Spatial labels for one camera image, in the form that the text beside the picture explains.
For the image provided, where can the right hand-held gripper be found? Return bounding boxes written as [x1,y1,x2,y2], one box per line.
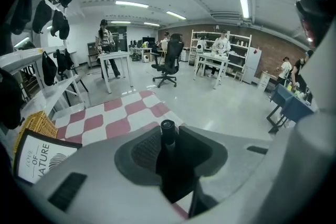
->
[295,0,336,119]

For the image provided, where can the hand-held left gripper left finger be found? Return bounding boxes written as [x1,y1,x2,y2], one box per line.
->
[114,125,162,185]

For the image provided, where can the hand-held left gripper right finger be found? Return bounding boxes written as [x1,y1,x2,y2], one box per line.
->
[178,125,228,178]

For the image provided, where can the red and white checkered tablecloth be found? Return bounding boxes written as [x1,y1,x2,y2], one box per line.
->
[51,90,190,220]

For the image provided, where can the blue table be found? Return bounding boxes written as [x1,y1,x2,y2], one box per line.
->
[266,83,316,135]

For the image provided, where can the small white drawer cabinet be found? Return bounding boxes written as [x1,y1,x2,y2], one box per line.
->
[258,70,277,92]

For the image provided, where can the white fridge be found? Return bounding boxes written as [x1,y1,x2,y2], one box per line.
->
[242,46,263,86]

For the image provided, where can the white shelving unit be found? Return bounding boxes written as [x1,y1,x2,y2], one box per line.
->
[190,29,253,80]

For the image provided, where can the white table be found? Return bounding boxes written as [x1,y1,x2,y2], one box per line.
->
[193,53,230,90]
[98,50,134,94]

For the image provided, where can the black framed picture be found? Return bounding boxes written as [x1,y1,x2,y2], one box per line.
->
[13,128,83,186]

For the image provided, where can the black office chair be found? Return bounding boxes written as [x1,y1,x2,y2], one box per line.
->
[151,33,185,89]

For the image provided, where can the yellow wicker basket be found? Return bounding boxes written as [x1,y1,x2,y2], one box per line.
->
[13,110,59,151]

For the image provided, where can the white shelf rack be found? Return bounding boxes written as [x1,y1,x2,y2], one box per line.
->
[0,0,91,140]

